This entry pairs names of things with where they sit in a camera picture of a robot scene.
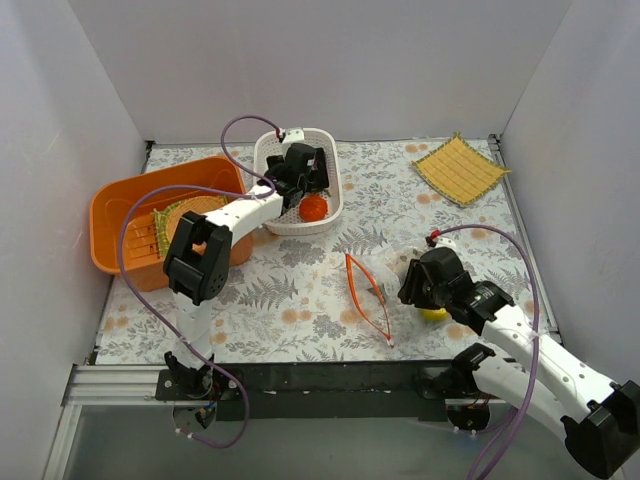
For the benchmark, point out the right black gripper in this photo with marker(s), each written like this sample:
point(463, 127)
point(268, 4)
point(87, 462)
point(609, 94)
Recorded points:
point(417, 282)

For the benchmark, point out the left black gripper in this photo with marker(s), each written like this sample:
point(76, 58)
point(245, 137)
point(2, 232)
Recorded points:
point(314, 170)

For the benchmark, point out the yellow fake lemon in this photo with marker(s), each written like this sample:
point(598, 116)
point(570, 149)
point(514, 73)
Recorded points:
point(434, 316)

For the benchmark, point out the orange fake tangerine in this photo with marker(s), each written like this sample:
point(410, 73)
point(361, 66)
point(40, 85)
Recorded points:
point(313, 208)

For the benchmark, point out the clear zip top bag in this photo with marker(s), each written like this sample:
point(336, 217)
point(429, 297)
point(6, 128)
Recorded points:
point(374, 281)

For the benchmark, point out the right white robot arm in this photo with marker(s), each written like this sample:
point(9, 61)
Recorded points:
point(596, 417)

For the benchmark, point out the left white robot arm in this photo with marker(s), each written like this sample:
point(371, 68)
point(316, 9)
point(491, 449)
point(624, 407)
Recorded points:
point(198, 261)

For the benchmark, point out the white perforated plastic basket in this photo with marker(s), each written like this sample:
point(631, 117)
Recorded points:
point(290, 224)

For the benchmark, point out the yellow woven mat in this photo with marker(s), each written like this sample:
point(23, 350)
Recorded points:
point(459, 172)

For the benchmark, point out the round orange woven tray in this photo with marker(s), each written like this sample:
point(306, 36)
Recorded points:
point(199, 205)

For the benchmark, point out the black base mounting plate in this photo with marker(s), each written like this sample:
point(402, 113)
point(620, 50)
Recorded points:
point(324, 405)

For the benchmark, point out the green yellow bamboo mat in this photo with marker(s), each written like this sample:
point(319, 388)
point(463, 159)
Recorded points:
point(159, 217)

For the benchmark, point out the orange plastic tub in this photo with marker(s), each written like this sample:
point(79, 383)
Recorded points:
point(110, 206)

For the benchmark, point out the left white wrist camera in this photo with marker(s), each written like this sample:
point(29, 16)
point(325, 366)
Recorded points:
point(291, 136)

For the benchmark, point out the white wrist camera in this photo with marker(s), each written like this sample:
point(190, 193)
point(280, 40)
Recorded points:
point(437, 240)
point(291, 136)

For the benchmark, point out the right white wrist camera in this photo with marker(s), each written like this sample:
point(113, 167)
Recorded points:
point(437, 240)

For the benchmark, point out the aluminium frame rail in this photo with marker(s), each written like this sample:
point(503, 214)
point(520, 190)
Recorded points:
point(121, 384)

